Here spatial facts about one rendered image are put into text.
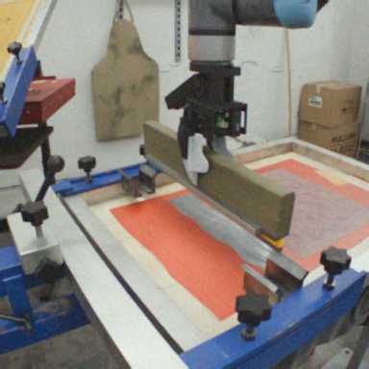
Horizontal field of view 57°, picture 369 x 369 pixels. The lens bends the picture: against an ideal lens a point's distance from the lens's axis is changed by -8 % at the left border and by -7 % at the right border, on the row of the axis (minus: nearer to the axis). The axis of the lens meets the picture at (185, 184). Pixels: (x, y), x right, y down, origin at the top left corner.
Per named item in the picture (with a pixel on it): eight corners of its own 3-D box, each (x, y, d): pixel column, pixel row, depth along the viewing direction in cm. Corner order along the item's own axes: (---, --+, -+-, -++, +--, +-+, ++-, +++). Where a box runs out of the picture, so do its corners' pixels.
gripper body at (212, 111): (209, 146, 56) (211, 66, 51) (180, 133, 62) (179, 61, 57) (247, 138, 59) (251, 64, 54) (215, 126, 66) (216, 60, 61)
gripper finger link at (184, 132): (179, 160, 61) (185, 108, 58) (174, 158, 62) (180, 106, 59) (202, 159, 64) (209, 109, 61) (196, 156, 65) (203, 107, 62)
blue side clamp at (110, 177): (167, 180, 101) (166, 156, 98) (177, 186, 97) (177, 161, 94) (61, 208, 86) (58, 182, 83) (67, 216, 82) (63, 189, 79)
